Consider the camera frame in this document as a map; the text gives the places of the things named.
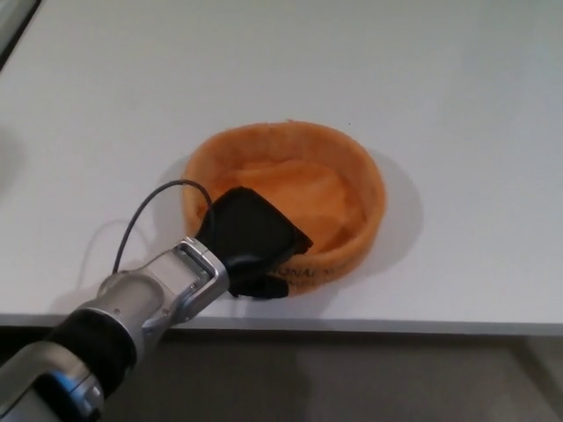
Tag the orange plush round plate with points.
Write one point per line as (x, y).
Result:
(347, 176)

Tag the grey adjacent table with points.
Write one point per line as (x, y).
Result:
(5, 9)

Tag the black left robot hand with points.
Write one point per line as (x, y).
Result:
(248, 228)

